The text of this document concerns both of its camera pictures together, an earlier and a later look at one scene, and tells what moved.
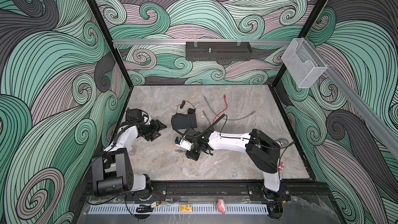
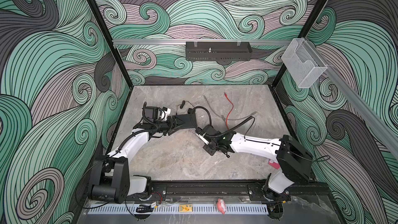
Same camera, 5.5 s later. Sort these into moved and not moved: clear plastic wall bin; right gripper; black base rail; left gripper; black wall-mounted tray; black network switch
Moved: left gripper; right gripper
Not moved: black base rail; black network switch; clear plastic wall bin; black wall-mounted tray
